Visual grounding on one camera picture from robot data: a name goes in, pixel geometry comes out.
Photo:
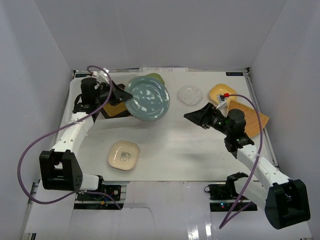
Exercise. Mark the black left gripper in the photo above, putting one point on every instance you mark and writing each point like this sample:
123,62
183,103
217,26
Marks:
111,92

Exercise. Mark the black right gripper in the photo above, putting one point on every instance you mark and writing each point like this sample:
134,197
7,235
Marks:
204,116

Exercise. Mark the black square amber plate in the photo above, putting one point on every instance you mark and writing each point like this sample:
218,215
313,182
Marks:
111,112

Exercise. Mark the teal round plate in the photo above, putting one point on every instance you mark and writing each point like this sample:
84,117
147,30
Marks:
150,98

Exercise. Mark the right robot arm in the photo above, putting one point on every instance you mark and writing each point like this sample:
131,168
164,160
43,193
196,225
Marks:
284,200

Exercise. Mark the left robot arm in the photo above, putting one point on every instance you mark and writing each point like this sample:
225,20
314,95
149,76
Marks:
59,166

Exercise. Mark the white plastic bin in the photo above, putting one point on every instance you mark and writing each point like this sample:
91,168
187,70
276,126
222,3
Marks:
83,105

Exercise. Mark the clear glass plate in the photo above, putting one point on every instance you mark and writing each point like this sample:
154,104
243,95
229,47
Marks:
190,95

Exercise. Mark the yellow square panda dish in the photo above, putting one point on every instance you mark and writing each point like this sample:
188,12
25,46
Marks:
220,89

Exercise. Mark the green square panda dish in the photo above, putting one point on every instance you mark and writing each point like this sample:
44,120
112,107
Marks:
156,77

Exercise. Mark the cream square panda dish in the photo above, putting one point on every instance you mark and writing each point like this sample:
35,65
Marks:
123,155

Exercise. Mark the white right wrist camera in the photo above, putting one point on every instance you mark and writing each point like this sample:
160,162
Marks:
222,100

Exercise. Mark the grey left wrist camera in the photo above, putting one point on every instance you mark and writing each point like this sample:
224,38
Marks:
100,76

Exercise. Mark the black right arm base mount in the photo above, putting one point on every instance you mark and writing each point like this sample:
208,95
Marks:
222,195

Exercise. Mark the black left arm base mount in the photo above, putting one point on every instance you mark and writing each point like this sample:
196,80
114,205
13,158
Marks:
110,199

